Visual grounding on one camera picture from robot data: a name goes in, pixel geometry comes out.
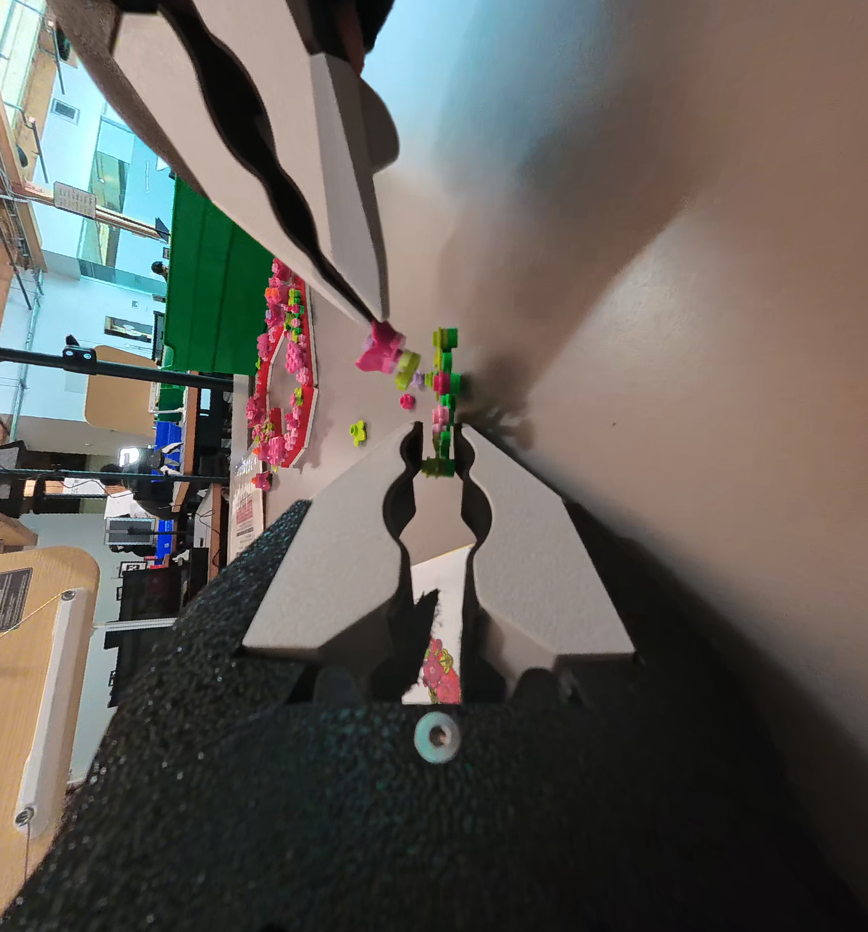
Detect light wooden cabinet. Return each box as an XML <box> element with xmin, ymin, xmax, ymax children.
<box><xmin>0</xmin><ymin>546</ymin><xmax>101</xmax><ymax>932</ymax></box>

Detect green cloth board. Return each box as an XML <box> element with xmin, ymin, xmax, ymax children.
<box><xmin>163</xmin><ymin>177</ymin><xmax>276</xmax><ymax>377</ymax></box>

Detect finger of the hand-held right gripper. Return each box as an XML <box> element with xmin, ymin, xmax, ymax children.
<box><xmin>112</xmin><ymin>13</ymin><xmax>378</xmax><ymax>323</ymax></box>
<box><xmin>192</xmin><ymin>0</ymin><xmax>393</xmax><ymax>323</ymax></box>

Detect black tripod pole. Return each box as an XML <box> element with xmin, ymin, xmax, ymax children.
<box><xmin>0</xmin><ymin>341</ymin><xmax>235</xmax><ymax>390</ymax></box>

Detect pink lego flower piece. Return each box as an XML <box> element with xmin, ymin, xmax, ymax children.
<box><xmin>355</xmin><ymin>320</ymin><xmax>424</xmax><ymax>391</ymax></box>

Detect blue storage bins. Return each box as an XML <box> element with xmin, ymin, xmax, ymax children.
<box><xmin>153</xmin><ymin>421</ymin><xmax>187</xmax><ymax>476</ymax></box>

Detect white lego instruction booklet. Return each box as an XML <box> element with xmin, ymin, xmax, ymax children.
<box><xmin>403</xmin><ymin>545</ymin><xmax>475</xmax><ymax>705</ymax></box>

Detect hanging white sign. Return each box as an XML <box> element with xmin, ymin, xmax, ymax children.
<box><xmin>52</xmin><ymin>181</ymin><xmax>98</xmax><ymax>218</ymax></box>

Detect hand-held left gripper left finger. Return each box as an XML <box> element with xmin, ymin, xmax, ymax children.
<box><xmin>242</xmin><ymin>421</ymin><xmax>426</xmax><ymax>662</ymax></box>

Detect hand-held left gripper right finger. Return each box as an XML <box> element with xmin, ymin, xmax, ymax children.
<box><xmin>452</xmin><ymin>424</ymin><xmax>636</xmax><ymax>677</ymax></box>

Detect green lego flower stem cluster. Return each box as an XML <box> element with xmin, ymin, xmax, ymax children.
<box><xmin>418</xmin><ymin>326</ymin><xmax>465</xmax><ymax>479</ymax></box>

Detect red tray of bricks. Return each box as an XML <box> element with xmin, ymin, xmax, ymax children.
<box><xmin>246</xmin><ymin>257</ymin><xmax>321</xmax><ymax>471</ymax></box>

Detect printed paper sheet red label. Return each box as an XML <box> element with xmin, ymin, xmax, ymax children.
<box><xmin>229</xmin><ymin>455</ymin><xmax>269</xmax><ymax>570</ymax></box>

